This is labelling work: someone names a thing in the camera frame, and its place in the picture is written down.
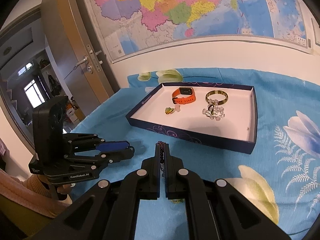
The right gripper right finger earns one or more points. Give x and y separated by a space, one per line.
215 209

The white wall socket panel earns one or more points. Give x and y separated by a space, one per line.
316 31

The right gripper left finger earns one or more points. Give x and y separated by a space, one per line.
108 210

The blue floral bedsheet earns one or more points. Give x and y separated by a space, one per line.
257 130

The colourful wall map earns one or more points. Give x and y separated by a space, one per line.
132 27

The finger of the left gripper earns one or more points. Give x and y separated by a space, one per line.
112 146
117 156

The brown wooden door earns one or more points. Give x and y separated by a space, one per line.
71 36

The green bead pendant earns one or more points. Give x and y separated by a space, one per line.
169 110

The silver door handle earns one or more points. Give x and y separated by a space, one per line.
84 66

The orange smart watch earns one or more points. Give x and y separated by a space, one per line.
183 96

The pink flower hair clip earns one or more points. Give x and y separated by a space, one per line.
177 108

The dark blue box tray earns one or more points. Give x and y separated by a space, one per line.
223 116

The person left hand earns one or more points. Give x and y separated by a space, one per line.
61 193

